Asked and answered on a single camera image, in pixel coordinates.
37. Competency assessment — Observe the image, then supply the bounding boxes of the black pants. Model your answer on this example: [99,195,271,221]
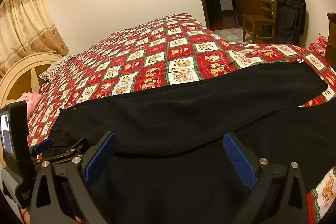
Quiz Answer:
[45,62,335,223]

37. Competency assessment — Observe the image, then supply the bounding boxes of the pink pillow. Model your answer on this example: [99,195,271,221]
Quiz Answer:
[16,93,43,120]

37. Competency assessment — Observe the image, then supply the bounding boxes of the cream round headboard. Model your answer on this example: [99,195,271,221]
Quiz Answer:
[1,52,61,108]

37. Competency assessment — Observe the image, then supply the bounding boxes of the striped grey pillow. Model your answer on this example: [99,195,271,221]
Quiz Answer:
[39,55,74,82]

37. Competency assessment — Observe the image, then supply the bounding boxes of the beige patterned curtain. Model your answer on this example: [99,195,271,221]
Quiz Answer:
[1,0,70,77]

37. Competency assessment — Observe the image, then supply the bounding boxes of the dark wooden cabinet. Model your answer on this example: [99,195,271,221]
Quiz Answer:
[325,12,336,69]

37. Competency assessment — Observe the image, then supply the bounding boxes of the red patterned bed quilt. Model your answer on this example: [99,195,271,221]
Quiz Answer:
[28,13,335,223]

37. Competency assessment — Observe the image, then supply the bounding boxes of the black suitcase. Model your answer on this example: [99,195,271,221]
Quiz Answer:
[276,0,306,46]

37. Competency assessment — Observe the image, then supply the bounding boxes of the wooden chair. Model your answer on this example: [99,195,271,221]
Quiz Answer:
[242,0,278,44]

